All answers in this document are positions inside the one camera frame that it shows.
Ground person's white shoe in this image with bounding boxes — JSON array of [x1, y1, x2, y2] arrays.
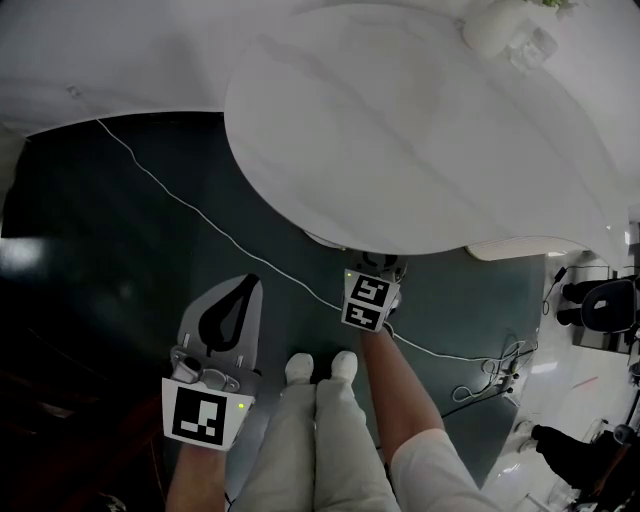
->
[[330, 350, 359, 382], [284, 352, 316, 387]]

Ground white ceramic vase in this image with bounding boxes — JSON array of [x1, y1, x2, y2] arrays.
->
[[461, 0, 532, 59]]

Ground black power adapter with cable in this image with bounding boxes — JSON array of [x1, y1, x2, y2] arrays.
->
[[541, 266, 569, 317]]

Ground clear glass jar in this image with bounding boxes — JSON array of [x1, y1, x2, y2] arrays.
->
[[503, 25, 559, 72]]

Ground person's white shirt sleeve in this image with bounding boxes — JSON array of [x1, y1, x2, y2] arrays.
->
[[389, 427, 504, 512]]

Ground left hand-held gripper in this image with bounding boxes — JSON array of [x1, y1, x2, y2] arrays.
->
[[162, 273, 264, 452]]

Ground person's right forearm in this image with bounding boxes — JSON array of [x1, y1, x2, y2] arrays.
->
[[360, 325, 446, 466]]

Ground white marble dressing table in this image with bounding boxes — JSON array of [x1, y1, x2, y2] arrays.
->
[[224, 0, 640, 274]]

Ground person's right white shoe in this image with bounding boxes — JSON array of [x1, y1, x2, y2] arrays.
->
[[330, 350, 359, 382]]

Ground dark green carpet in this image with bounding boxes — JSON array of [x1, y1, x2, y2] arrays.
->
[[0, 111, 549, 512]]

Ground black office chair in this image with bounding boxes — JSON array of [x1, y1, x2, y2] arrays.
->
[[559, 275, 640, 354]]

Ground green plant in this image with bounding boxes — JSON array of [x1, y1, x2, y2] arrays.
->
[[528, 0, 577, 17]]

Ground long white cable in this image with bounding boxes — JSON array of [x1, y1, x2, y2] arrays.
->
[[94, 118, 504, 362]]

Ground person's white trousers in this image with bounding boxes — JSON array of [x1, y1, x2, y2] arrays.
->
[[233, 377, 401, 512]]

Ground person's left forearm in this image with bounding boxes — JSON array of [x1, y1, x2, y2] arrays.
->
[[164, 440, 229, 512]]

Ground person's left white shoe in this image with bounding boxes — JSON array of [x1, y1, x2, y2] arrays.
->
[[284, 352, 316, 387]]

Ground tangled white cable bundle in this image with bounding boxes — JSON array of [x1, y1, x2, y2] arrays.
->
[[451, 338, 540, 407]]

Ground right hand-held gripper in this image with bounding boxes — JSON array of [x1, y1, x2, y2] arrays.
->
[[341, 251, 409, 333]]

